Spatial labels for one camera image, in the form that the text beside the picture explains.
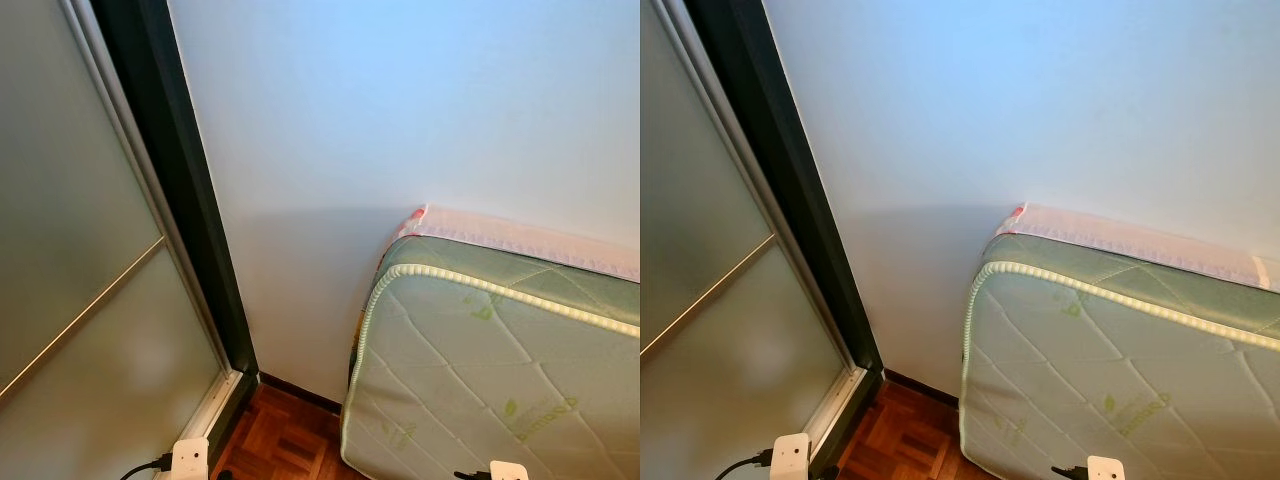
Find dark wooden baseboard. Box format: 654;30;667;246
258;372;343;416
884;370;963;409

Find pink white foam slab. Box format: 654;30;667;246
993;203;1280;293
378;205;641;283

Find green quilted mattress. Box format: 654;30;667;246
340;236;641;480
958;234;1280;480

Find frosted glass sliding door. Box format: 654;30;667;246
640;0;869;480
0;0;244;480

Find dark door frame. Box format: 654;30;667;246
90;0;261;476
683;0;887;479

